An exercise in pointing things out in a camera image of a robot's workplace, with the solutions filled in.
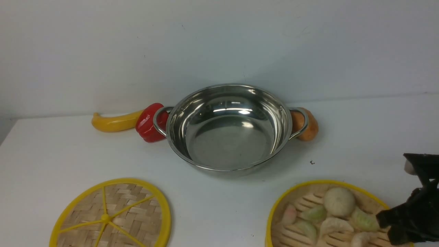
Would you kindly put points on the yellow woven bamboo steamer lid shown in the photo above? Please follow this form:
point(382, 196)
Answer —
point(124, 212)

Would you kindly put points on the pink tinted dumpling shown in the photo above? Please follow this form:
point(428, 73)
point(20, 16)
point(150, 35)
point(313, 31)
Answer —
point(289, 215)

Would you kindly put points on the orange brown toy potato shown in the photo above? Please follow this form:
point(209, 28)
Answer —
point(312, 128)

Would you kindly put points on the red toy bell pepper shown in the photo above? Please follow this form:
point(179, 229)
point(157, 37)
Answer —
point(144, 125)

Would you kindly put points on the white round bun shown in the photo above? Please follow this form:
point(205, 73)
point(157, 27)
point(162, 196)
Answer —
point(339, 202)

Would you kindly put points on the green dumpling left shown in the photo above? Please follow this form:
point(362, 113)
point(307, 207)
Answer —
point(308, 230)

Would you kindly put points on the stainless steel pot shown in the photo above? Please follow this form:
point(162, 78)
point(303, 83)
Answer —
point(229, 129)

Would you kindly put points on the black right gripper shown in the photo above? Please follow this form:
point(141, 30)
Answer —
point(422, 203)

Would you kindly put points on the green dumpling right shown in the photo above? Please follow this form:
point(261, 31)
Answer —
point(363, 221)

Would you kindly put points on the yellow toy banana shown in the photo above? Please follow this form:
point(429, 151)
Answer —
point(115, 124)

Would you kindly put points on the green dumpling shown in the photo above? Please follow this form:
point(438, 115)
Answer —
point(308, 230)
point(363, 221)
point(314, 215)

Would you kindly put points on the yellow rimmed bamboo steamer basket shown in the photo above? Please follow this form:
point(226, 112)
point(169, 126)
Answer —
point(305, 196)

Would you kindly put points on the white folded dumpling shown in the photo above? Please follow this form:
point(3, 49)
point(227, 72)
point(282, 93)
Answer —
point(333, 224)

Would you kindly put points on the green dumpling centre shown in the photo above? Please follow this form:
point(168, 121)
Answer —
point(314, 215)

